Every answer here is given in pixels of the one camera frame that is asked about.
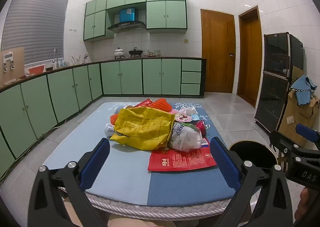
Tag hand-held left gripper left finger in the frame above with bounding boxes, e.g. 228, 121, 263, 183
28, 138, 110, 227

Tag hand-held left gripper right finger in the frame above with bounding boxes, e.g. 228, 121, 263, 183
209, 137, 293, 227

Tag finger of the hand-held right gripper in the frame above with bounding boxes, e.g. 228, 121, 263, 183
269, 131, 320, 161
295, 124, 320, 149

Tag black bin with gold rim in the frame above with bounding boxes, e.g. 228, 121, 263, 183
228, 139, 279, 175

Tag red snack packet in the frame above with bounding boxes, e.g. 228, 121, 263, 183
147, 138, 217, 172

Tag white plastic bag green print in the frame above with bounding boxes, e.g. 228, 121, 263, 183
168, 122, 203, 152

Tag red soda can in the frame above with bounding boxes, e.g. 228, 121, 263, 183
195, 120, 210, 135

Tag yellow plastic bag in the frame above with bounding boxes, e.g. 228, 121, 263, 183
110, 107, 175, 151

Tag pink cartoon sticker card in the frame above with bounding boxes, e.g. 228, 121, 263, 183
174, 113, 192, 124

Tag white tissue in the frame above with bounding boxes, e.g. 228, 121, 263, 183
179, 107, 198, 116

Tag red paper cup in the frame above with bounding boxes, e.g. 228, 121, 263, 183
135, 98, 153, 109

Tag person's right hand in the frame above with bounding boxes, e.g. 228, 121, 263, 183
294, 188, 312, 226

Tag large cardboard box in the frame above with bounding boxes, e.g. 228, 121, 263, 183
277, 88, 320, 148

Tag blue tree print tablecloth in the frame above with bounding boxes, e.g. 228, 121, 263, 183
42, 102, 237, 207

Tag blue scalloped cloth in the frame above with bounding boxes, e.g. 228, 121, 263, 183
290, 75, 318, 106

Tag black glass disinfection cabinet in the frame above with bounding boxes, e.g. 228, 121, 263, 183
254, 32, 304, 134

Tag grey striped table pad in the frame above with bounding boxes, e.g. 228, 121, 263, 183
85, 191, 233, 219

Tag plain wooden door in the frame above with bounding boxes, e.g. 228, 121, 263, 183
237, 7, 262, 109

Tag green base cabinets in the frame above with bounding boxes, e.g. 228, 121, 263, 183
0, 57, 207, 180

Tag red plastic basin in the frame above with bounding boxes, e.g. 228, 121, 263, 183
27, 65, 46, 75

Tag chrome faucet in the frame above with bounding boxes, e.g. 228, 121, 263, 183
52, 48, 61, 68

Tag black wok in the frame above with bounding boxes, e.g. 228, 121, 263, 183
129, 47, 144, 57

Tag brown cardboard panel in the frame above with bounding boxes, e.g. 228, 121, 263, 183
0, 47, 25, 86

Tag row of jars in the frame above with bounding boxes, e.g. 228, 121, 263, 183
144, 49, 167, 57

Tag black range hood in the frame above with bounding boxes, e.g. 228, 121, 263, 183
107, 21, 147, 33

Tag grey window blind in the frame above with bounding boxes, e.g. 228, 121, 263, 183
1, 0, 69, 65

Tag wooden door with handle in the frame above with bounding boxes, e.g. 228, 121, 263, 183
201, 9, 236, 94

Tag green wall cabinets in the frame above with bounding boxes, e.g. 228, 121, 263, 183
83, 0, 188, 42

